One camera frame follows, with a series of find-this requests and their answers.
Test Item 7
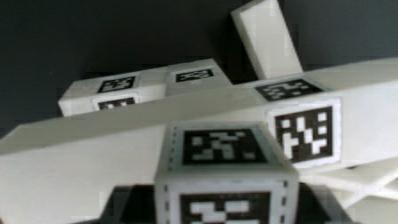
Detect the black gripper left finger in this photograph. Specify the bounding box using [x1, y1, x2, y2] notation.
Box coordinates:
[97, 185, 156, 224]

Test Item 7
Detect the short white chair leg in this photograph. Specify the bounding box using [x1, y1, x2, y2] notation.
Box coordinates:
[165, 59, 230, 96]
[58, 67, 166, 116]

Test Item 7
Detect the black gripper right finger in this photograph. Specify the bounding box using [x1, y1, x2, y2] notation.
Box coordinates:
[294, 183, 358, 224]

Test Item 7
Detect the white L-shaped wall fence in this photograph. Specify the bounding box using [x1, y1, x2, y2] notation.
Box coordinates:
[230, 0, 301, 79]

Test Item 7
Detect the white marker cube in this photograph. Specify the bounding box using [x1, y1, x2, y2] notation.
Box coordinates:
[154, 123, 298, 224]

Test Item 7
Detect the white chair back frame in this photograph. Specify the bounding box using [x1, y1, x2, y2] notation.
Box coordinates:
[0, 57, 398, 224]

